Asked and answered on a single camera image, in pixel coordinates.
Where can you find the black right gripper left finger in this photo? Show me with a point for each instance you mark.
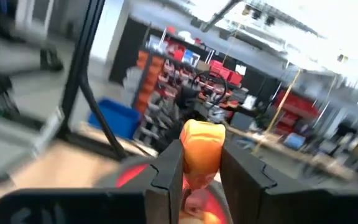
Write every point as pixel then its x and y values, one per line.
pixel 73 208

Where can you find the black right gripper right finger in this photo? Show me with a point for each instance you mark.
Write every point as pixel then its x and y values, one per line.
pixel 291 208

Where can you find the red grey collapsible colander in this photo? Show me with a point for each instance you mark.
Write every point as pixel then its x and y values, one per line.
pixel 129 174

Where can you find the small yellow orange peach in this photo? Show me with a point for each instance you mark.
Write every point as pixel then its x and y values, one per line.
pixel 211 219
pixel 202 149

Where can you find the wooden top desk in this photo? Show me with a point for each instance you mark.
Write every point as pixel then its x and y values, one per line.
pixel 291 152

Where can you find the red drawer cabinet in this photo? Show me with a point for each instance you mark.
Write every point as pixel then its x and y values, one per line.
pixel 294 112

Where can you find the blue plastic bin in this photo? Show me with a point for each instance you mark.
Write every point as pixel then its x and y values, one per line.
pixel 113 118

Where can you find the silver metal bracket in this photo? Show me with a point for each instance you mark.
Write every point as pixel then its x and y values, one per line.
pixel 47 130

